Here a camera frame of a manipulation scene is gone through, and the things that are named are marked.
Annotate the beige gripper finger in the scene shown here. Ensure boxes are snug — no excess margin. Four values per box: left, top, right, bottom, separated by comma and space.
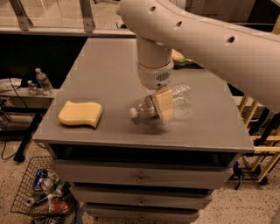
152, 87, 173, 121
140, 85, 155, 95

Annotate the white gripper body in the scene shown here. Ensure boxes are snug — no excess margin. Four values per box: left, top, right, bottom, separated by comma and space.
137, 61, 173, 90

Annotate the clear plastic water bottle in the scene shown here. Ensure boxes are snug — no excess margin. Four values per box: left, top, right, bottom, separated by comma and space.
129, 83, 192, 119

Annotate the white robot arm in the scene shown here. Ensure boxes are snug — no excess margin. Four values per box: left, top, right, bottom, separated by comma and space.
118, 0, 280, 114

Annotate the upright background water bottle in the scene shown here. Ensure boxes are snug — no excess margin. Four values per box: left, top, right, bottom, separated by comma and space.
35, 68, 53, 95

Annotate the small background water bottle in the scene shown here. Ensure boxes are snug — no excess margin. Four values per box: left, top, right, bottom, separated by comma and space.
27, 80, 39, 95

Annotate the green chip bag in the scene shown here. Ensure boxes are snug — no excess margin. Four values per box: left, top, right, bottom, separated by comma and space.
171, 50, 193, 66

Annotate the yellow sponge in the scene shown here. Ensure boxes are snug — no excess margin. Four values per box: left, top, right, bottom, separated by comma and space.
58, 101, 102, 128

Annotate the grey drawer cabinet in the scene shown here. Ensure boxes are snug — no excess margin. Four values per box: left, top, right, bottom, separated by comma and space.
34, 38, 253, 224

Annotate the metal railing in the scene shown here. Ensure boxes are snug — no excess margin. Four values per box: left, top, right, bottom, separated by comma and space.
0, 0, 135, 38

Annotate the grey side table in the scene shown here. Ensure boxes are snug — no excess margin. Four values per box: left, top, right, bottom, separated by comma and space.
0, 87, 57, 163

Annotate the blue soda can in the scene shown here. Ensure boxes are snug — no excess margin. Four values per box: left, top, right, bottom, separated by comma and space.
33, 169, 48, 189

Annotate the red soda can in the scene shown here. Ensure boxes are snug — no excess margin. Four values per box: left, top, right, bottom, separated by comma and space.
48, 200, 72, 214

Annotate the black cable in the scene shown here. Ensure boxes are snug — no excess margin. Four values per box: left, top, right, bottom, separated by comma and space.
0, 78, 33, 161

